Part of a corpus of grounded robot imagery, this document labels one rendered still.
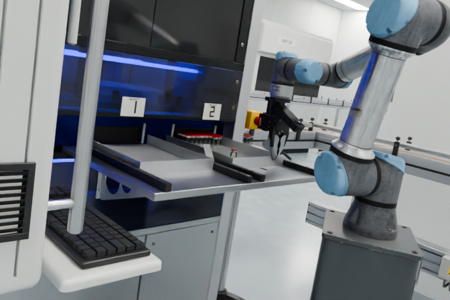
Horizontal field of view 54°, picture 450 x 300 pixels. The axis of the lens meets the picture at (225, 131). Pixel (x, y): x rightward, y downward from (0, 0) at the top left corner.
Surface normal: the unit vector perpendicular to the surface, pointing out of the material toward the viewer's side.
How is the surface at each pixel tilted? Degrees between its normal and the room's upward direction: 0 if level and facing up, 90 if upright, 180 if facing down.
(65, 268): 0
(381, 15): 83
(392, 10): 83
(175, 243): 90
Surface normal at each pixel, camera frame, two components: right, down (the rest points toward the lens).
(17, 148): 0.67, 0.21
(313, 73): 0.44, 0.18
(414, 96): -0.70, -0.01
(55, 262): 0.15, -0.98
